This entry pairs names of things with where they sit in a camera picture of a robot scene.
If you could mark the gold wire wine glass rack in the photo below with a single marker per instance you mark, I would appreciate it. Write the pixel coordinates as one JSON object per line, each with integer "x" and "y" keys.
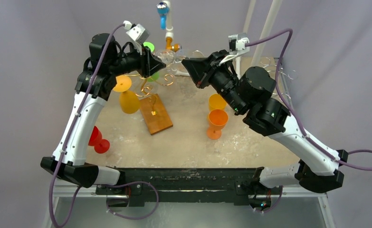
{"x": 152, "y": 108}

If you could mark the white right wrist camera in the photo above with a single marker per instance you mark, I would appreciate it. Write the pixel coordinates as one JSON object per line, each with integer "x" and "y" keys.
{"x": 237, "y": 47}

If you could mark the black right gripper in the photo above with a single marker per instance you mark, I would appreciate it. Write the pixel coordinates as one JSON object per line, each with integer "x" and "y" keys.
{"x": 209, "y": 71}

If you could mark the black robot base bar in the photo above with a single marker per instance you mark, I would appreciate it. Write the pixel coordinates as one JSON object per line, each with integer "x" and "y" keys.
{"x": 239, "y": 186}

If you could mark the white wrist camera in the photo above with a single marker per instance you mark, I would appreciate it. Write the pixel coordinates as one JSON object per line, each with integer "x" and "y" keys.
{"x": 137, "y": 34}
{"x": 237, "y": 47}

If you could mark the blue faucet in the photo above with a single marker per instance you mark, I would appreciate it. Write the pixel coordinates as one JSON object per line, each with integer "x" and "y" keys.
{"x": 163, "y": 9}

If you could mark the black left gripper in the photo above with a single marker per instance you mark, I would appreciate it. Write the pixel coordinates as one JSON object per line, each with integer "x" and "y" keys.
{"x": 149, "y": 63}

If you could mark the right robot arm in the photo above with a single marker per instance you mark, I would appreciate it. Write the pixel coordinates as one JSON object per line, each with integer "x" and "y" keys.
{"x": 318, "y": 166}

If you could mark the white PVC pipe frame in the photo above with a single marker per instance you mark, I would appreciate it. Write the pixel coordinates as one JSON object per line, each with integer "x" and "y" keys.
{"x": 170, "y": 33}

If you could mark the yellow plastic goblet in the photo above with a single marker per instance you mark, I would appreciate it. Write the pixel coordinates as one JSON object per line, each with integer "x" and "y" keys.
{"x": 216, "y": 102}

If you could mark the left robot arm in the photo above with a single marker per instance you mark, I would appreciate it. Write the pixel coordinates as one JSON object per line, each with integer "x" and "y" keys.
{"x": 93, "y": 87}

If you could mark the chrome spiral glass rack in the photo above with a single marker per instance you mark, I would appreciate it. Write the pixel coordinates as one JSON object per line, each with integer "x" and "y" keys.
{"x": 284, "y": 80}

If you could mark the green plastic goblet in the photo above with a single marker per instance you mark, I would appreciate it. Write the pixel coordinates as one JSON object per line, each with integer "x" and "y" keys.
{"x": 150, "y": 64}

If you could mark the yellow-orange plastic goblet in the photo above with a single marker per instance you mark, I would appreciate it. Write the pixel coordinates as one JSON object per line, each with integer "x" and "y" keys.
{"x": 128, "y": 100}

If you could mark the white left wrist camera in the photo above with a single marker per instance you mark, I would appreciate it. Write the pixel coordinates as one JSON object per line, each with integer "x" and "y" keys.
{"x": 137, "y": 34}

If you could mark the orange plastic goblet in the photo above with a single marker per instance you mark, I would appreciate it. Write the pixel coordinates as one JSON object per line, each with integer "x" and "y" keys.
{"x": 217, "y": 120}

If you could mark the yellow faucet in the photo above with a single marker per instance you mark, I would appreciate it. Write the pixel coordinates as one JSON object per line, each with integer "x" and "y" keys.
{"x": 170, "y": 46}

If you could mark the red plastic goblet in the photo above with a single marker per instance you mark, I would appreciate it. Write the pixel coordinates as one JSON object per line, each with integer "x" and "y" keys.
{"x": 96, "y": 141}

